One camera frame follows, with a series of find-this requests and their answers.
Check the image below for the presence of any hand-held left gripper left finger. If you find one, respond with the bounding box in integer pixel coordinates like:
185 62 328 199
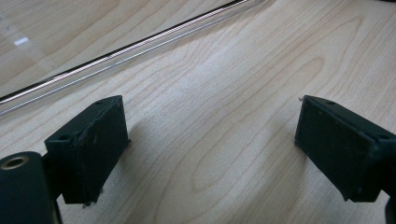
44 94 131 207

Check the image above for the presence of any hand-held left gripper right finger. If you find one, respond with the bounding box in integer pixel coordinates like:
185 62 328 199
294 94 396 203

